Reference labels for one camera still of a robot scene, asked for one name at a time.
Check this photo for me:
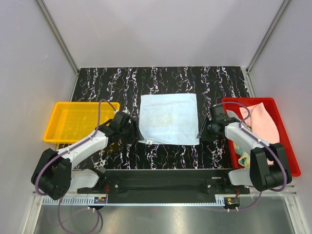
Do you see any light blue towel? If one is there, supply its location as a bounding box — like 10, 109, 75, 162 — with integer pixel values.
139, 93, 199, 146

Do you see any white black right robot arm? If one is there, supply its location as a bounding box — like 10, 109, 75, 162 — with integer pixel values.
197, 103, 292, 193

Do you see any red plastic tray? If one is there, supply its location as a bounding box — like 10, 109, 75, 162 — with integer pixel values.
222, 97, 301, 177

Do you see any connector box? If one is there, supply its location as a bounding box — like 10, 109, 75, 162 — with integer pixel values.
94, 196, 107, 204
226, 197, 240, 206

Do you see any green yellow towel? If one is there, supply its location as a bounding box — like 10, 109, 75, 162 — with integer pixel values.
233, 142, 250, 168

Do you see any black mounting base plate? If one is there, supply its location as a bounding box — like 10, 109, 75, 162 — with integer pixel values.
78, 169, 250, 205

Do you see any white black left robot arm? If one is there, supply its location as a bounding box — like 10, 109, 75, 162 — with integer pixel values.
31, 111, 143, 200

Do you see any pink towel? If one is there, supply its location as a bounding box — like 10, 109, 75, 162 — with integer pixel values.
238, 102, 280, 165

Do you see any yellow plastic tray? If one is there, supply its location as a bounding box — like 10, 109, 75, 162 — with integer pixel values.
43, 102, 120, 144

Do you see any right connector box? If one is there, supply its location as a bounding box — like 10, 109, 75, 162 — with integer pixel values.
226, 197, 240, 206

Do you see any white cable duct strip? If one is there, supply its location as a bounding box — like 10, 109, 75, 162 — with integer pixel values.
42, 196, 226, 207

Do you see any left connector box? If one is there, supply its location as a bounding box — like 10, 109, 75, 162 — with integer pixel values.
94, 196, 107, 204

